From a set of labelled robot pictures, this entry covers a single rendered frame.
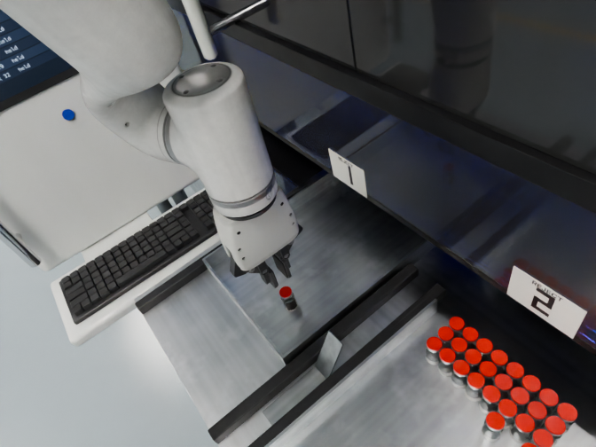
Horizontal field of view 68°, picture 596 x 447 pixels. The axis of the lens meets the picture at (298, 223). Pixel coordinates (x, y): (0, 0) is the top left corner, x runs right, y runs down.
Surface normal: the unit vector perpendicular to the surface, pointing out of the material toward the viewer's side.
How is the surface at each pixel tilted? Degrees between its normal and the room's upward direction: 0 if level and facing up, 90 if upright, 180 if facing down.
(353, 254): 0
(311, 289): 0
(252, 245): 92
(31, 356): 0
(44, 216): 90
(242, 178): 90
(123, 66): 109
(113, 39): 103
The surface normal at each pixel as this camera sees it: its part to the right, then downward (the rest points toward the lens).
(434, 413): -0.21, -0.66
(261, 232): 0.58, 0.53
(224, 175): 0.01, 0.73
